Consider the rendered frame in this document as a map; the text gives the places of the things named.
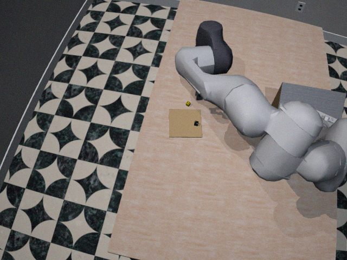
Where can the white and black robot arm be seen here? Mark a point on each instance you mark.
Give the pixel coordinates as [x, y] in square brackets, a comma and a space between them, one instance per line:
[297, 139]

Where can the tan square mat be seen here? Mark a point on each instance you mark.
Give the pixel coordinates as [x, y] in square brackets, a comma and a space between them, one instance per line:
[181, 123]

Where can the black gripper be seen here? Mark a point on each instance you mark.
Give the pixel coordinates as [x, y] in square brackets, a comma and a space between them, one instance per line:
[198, 97]

